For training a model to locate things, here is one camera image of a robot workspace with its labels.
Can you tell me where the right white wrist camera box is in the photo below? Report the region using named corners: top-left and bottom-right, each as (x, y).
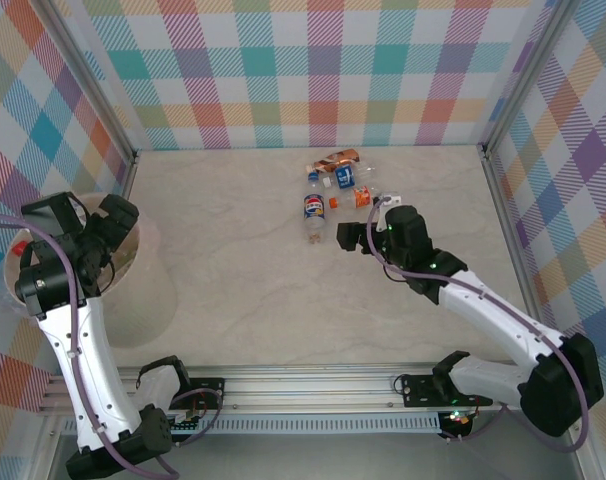
top-left (375, 193), bottom-right (402, 231)

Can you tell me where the white slotted cable duct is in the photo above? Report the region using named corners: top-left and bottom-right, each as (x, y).
top-left (61, 417), bottom-right (443, 436)

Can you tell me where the pink round waste bin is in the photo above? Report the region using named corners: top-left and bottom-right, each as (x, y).
top-left (1, 192), bottom-right (180, 350)

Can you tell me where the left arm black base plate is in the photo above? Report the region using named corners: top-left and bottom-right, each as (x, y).
top-left (182, 376), bottom-right (228, 412)

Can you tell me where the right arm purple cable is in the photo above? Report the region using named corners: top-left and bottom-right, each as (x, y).
top-left (366, 195), bottom-right (592, 454)

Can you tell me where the blue label plastic bottle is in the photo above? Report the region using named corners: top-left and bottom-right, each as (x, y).
top-left (320, 162), bottom-right (379, 191)

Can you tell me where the copper label plastic bottle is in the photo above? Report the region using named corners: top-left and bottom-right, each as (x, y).
top-left (310, 148), bottom-right (363, 176)

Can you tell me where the pepsi label plastic bottle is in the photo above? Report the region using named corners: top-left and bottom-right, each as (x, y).
top-left (301, 171), bottom-right (328, 245)

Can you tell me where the aluminium mounting rail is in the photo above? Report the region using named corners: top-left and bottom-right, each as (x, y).
top-left (37, 363), bottom-right (524, 415)

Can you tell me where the grey metal base panel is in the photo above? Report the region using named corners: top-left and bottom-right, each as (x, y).
top-left (47, 433), bottom-right (584, 480)

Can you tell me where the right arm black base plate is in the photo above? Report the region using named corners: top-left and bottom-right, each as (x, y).
top-left (399, 373), bottom-right (495, 409)

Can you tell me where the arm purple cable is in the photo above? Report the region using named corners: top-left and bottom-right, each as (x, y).
top-left (366, 195), bottom-right (592, 454)
top-left (0, 212), bottom-right (223, 480)

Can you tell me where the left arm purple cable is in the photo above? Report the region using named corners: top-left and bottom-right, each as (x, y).
top-left (0, 212), bottom-right (223, 480)

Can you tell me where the aluminium frame post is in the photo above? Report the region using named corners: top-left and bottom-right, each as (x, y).
top-left (41, 0), bottom-right (140, 169)
top-left (480, 0), bottom-right (582, 157)

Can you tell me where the orange label orange cap bottle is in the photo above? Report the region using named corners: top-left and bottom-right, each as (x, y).
top-left (329, 185), bottom-right (384, 211)

